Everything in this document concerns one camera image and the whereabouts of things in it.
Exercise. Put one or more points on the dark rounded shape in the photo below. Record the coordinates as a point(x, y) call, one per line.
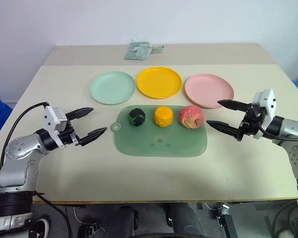
point(183, 220)

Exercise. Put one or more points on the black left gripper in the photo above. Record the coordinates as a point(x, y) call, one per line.
point(69, 135)

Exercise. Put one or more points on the translucent green cutting mat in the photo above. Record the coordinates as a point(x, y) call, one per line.
point(161, 142)

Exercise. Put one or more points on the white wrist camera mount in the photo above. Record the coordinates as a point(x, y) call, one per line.
point(268, 99)
point(49, 116)

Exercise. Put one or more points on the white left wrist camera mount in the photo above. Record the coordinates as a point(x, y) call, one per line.
point(49, 116)

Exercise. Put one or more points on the black metal table bracket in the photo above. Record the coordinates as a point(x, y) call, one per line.
point(227, 220)

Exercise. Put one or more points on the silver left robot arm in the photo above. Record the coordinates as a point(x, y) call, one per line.
point(17, 151)

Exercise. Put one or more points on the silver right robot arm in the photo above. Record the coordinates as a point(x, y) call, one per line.
point(294, 129)

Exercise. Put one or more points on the orange yellow fruit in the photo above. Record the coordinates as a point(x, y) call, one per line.
point(163, 117)

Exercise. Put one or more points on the yellow plate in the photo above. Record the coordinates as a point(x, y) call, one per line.
point(159, 82)

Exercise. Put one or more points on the black and white shoe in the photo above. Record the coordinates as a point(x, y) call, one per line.
point(40, 228)

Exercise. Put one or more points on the red apple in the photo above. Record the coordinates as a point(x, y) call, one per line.
point(191, 117)

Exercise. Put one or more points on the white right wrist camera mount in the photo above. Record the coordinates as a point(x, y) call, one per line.
point(268, 99)

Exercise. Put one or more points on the pink plate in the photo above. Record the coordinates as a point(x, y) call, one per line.
point(208, 90)

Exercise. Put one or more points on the mint green plate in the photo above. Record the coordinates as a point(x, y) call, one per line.
point(112, 88)

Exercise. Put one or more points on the dark green round fruit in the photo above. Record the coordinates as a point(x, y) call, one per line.
point(136, 117)

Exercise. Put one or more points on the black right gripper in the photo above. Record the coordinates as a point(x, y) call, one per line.
point(252, 122)

